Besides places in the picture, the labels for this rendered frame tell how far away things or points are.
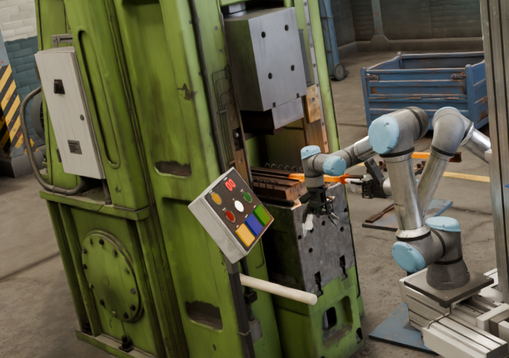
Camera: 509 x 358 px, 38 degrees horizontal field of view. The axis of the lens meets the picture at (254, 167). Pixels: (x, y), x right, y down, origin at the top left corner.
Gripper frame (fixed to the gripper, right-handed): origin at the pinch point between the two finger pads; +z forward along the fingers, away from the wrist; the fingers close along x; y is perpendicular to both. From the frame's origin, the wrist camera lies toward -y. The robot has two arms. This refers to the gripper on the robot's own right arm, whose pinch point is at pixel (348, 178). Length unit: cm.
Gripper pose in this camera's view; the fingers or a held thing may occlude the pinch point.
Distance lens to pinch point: 320.2
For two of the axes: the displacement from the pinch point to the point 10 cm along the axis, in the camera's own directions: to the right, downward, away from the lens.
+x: 6.8, -3.4, 6.5
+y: 2.0, 9.4, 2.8
